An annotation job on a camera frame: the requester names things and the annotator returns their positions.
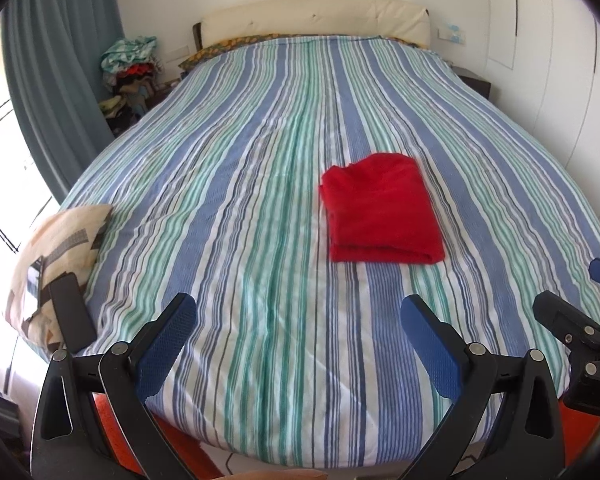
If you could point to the red knit sweater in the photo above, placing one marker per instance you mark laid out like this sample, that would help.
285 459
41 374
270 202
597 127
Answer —
378 210

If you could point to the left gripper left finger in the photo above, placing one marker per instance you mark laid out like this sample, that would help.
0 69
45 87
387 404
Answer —
68 440

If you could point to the pile of colourful clothes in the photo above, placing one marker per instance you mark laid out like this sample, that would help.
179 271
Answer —
129 73

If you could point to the teal window curtain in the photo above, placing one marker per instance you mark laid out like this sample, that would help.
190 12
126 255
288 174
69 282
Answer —
51 54

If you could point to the yellow patterned pillow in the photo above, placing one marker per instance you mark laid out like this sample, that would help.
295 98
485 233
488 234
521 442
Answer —
221 47

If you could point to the striped blue green bedspread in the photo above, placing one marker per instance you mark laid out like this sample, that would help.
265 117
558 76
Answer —
297 360

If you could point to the beige patterned cushion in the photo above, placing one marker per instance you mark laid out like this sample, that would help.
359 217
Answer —
67 242

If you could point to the cream padded headboard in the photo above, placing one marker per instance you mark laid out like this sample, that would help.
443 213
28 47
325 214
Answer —
404 20

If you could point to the white wardrobe doors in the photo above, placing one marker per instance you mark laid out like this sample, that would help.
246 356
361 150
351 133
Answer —
544 63

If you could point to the dark bedside table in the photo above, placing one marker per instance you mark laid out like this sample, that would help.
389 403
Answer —
473 81

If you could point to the white wall socket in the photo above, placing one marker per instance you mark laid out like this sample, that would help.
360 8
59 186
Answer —
451 33

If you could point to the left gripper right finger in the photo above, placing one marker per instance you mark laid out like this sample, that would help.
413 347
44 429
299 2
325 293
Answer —
503 421

